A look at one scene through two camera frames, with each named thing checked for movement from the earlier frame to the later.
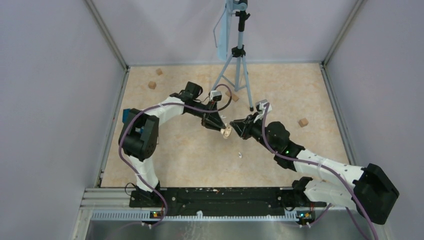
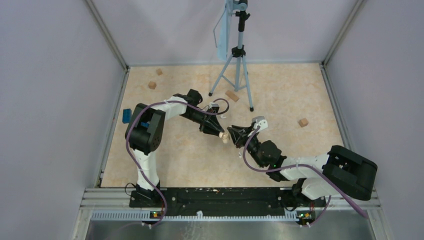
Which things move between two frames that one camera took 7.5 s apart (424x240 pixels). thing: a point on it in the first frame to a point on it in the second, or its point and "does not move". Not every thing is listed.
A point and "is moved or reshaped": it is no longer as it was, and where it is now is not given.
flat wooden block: [234, 97] does not move
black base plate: [222, 199] does not move
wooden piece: [226, 131] is moved or reshaped
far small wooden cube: [159, 71] does not move
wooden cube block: [303, 122] does not move
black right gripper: [244, 127] to [239, 133]
